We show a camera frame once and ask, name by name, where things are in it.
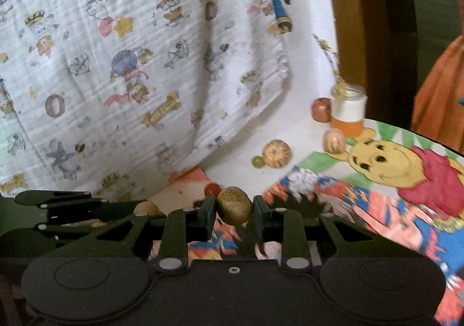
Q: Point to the wall poster orange dress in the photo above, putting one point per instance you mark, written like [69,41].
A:
[442,93]

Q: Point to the red cherry tomato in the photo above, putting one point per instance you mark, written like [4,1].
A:
[212,189]

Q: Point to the white cartoon printed blanket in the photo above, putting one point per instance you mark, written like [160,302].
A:
[108,57]

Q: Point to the striped pepino melon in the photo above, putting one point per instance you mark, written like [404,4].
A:
[334,141]
[277,154]

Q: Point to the dark door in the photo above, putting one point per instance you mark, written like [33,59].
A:
[398,21]

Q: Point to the brown wooden door frame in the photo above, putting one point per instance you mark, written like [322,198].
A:
[355,21]

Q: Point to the brown spotted banana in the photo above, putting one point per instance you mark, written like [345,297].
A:
[234,206]

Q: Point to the yellow banana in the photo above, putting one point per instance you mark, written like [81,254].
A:
[147,209]

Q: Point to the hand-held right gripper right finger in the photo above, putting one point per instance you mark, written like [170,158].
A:
[259,219]

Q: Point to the colourful cartoon tablecloth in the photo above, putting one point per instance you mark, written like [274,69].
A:
[398,210]

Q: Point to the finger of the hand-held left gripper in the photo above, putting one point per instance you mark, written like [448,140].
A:
[90,208]
[65,228]

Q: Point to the red apple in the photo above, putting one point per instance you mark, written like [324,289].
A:
[321,109]

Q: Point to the green grape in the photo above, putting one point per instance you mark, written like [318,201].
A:
[258,161]

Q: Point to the white and orange jar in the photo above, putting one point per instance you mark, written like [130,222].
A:
[348,112]

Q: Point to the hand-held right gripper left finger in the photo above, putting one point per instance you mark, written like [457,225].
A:
[209,219]

